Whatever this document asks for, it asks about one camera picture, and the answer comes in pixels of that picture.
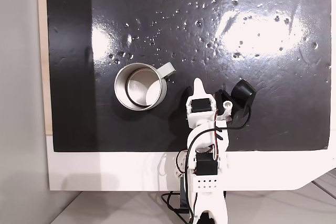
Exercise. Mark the black table mat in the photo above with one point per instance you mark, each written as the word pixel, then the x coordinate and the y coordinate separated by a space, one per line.
pixel 157 11

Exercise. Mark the grey-green steel mug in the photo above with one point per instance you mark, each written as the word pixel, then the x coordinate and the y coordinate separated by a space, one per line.
pixel 163 87

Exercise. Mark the black camera box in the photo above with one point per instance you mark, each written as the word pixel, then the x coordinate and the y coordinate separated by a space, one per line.
pixel 242 90

